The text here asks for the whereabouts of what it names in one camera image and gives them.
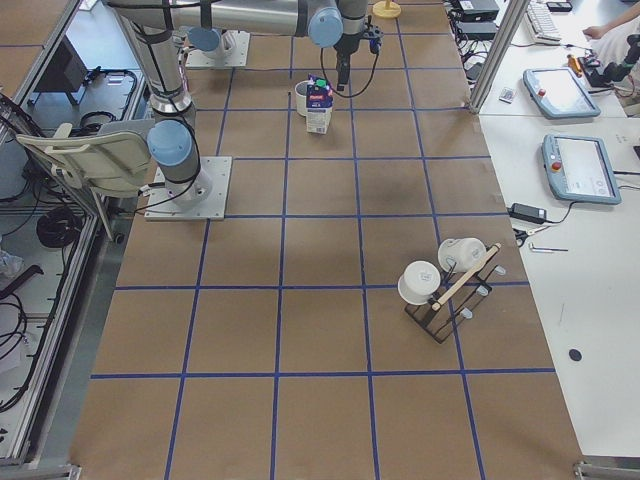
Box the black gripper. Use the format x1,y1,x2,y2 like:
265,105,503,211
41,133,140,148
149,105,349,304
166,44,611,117
334,33,361,88

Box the blue white milk carton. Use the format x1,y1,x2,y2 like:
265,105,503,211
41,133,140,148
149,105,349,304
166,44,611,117
305,75,334,134

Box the white ribbed mug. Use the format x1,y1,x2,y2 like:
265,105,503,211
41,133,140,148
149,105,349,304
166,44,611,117
294,80,308,117

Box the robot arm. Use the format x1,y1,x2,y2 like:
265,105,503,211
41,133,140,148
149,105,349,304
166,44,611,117
107,1,382,124
187,27,236,59

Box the translucent cup on rack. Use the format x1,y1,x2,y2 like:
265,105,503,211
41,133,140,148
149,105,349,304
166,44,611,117
438,238,486,273

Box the white cup on rack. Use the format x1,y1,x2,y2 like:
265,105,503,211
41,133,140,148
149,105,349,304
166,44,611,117
397,260,441,306

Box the wooden mug tree stand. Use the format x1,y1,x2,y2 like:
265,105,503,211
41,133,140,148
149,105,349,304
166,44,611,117
372,0,402,19

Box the white keyboard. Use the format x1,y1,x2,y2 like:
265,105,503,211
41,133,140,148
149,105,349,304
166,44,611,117
524,1,562,45

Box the teach pendant far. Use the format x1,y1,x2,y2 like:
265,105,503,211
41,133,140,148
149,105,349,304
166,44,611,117
522,67,601,119

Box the teach pendant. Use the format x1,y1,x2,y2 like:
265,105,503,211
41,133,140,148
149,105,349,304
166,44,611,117
541,134,621,205
522,67,601,119

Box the black power adapter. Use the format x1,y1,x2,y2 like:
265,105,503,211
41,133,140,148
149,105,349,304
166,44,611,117
507,203,547,225

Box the scissors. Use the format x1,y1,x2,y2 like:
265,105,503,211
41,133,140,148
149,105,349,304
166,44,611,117
513,226,548,248

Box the grey office chair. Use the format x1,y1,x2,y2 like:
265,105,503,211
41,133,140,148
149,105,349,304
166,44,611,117
16,119,153,198

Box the teach pendant near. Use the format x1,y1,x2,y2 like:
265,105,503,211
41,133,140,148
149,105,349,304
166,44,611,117
541,134,621,205

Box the wooden rack rod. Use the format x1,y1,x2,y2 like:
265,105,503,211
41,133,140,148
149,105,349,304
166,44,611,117
431,243,502,312

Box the allen key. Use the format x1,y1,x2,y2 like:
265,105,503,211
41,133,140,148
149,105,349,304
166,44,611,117
529,243,569,253

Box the person at desk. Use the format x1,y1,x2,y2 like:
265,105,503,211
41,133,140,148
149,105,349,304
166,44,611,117
581,2,639,98

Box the black monitor on floor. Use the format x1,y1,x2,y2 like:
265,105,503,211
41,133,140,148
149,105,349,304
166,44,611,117
28,36,89,106

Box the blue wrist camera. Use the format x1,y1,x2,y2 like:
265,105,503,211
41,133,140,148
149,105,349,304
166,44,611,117
362,15,384,55

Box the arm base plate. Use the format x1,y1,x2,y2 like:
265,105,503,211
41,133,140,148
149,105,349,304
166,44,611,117
143,156,232,221
186,28,250,69

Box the aluminium frame post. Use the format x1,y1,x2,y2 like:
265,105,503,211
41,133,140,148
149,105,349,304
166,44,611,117
468,0,529,114

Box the black wire cup rack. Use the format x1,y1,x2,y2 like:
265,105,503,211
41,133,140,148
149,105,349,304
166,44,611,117
404,266,495,344

